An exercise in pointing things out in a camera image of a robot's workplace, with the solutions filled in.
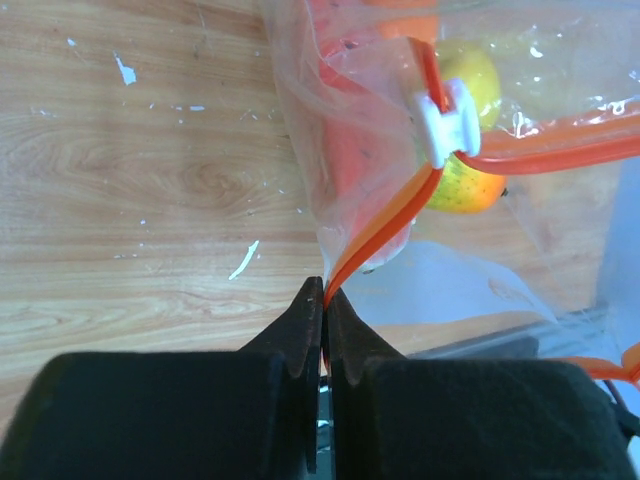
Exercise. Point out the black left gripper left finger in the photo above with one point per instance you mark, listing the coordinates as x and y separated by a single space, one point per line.
244 414

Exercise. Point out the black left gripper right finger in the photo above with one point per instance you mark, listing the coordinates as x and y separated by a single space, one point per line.
401 418

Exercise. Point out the orange fruit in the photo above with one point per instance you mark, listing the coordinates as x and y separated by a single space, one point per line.
410 18

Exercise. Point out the clear zip top bag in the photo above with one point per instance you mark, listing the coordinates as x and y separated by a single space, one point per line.
473 165

